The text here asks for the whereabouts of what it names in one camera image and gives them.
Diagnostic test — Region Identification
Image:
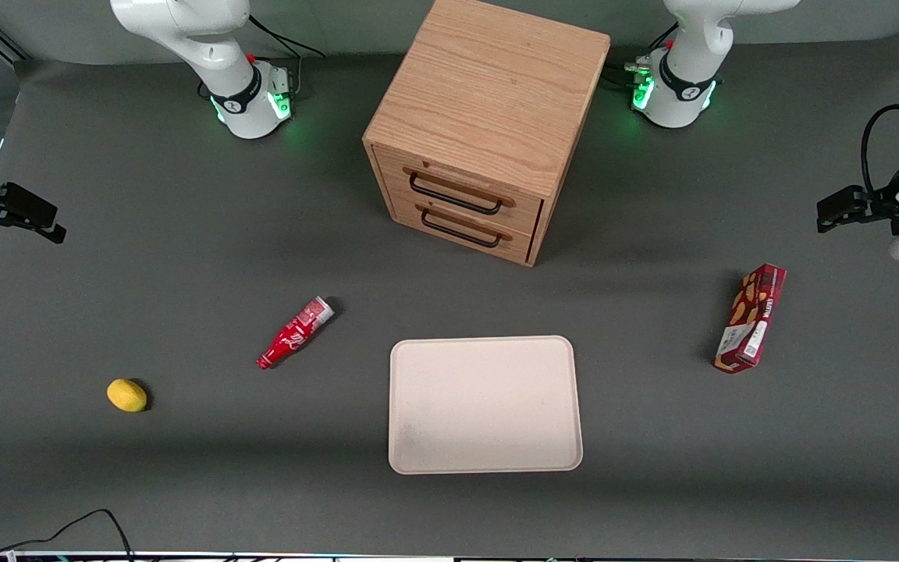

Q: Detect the red cookie box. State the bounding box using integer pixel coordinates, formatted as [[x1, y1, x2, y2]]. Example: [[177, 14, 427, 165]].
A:
[[714, 263, 787, 375]]

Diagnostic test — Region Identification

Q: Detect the beige plastic tray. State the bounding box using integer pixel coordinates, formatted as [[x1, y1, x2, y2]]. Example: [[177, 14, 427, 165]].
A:
[[388, 336, 584, 475]]

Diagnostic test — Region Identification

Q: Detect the yellow lemon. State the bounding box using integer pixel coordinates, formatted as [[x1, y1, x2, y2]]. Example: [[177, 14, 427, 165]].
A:
[[106, 379, 148, 413]]

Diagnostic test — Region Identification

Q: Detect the red cola bottle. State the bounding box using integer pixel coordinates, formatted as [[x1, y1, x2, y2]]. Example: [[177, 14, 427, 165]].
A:
[[256, 296, 336, 371]]

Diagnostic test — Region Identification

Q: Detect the dark grey table mat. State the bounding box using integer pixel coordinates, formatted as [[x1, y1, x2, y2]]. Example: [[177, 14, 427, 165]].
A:
[[0, 31, 899, 557]]

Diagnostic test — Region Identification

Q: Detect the wooden drawer cabinet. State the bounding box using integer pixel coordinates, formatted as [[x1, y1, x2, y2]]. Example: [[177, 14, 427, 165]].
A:
[[362, 0, 612, 269]]

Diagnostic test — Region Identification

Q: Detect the black left arm base cable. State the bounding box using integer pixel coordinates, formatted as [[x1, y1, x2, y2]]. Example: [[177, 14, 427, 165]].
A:
[[604, 61, 641, 91]]

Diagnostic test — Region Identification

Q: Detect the black arm base cable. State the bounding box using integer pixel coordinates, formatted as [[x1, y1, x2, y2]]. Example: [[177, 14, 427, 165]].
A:
[[604, 61, 641, 91], [249, 14, 326, 100]]

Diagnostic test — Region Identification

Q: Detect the black right arm base cable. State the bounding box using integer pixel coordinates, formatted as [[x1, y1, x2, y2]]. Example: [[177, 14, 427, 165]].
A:
[[249, 14, 326, 100]]

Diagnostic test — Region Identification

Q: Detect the black floor cable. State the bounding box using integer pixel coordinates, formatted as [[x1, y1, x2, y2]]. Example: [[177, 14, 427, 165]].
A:
[[0, 509, 135, 562]]

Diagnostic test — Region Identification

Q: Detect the black metal drawer handle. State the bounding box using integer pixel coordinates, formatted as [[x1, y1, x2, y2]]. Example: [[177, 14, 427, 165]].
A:
[[408, 172, 503, 216], [420, 208, 502, 250]]

